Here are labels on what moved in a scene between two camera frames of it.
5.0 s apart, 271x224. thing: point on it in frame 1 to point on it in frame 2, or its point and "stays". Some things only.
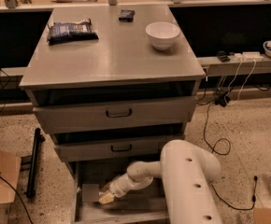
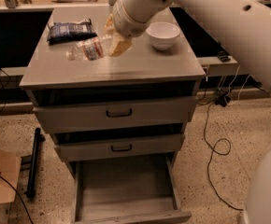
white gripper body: (118, 187) to (126, 22)
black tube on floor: (33, 170) stays
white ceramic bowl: (162, 34) stays
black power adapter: (222, 99) stays
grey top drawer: (119, 106) stays
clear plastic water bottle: (104, 190) to (92, 49)
